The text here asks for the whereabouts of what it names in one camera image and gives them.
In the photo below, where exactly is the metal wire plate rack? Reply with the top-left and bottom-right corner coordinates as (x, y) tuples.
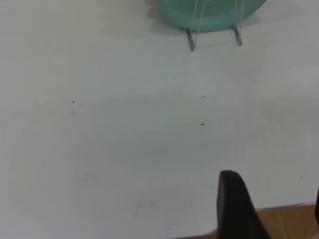
(185, 0), (244, 53)

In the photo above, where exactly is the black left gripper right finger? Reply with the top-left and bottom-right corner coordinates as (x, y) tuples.
(315, 186), (319, 226)

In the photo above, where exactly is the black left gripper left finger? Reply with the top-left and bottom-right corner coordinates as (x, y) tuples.
(216, 170), (273, 239)

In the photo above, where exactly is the green plate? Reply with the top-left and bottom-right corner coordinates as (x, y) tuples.
(158, 0), (266, 33)

